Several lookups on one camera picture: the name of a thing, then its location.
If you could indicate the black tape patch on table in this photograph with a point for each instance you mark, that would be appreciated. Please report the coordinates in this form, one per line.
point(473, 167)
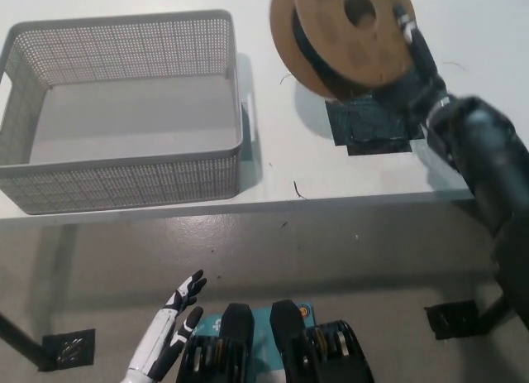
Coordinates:
point(368, 126)

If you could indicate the black table leg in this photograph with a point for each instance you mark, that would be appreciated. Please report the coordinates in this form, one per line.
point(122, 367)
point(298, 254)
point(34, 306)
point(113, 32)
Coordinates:
point(18, 335)
point(496, 314)

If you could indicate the grey perforated plastic basket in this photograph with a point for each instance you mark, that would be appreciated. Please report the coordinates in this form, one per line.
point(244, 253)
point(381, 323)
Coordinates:
point(124, 180)

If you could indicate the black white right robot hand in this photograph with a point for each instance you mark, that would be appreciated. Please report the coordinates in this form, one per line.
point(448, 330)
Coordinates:
point(425, 77)

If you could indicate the cardboard filament spool black filament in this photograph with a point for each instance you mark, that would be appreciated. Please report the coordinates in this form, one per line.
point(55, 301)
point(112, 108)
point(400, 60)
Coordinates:
point(355, 52)

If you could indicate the black teal robot torso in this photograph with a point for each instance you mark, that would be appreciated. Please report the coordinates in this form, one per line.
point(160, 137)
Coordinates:
point(289, 341)

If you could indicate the thin black filament scrap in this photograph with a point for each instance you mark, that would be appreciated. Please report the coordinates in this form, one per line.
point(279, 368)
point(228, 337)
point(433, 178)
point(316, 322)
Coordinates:
point(282, 78)
point(296, 188)
point(456, 63)

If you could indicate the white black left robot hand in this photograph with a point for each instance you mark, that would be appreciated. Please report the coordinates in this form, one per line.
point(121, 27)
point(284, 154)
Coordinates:
point(159, 337)

